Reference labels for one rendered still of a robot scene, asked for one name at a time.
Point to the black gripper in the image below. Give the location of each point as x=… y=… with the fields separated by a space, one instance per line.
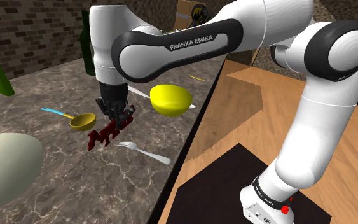
x=113 y=93

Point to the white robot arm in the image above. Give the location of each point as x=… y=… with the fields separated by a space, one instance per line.
x=321 y=124

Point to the dark red rack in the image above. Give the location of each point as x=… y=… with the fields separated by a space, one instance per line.
x=104 y=138

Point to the silver fork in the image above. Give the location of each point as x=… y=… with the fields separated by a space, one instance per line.
x=149 y=154

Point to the yellow bowl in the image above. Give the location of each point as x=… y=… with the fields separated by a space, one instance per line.
x=171 y=100

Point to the dark green bottle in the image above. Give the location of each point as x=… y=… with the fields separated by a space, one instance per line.
x=88 y=52

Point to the yellow pencil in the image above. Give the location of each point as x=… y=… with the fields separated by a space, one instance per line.
x=197 y=78

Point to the large pale bowl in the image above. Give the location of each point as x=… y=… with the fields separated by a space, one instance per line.
x=5 y=170

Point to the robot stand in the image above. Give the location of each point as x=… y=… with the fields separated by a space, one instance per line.
x=216 y=192

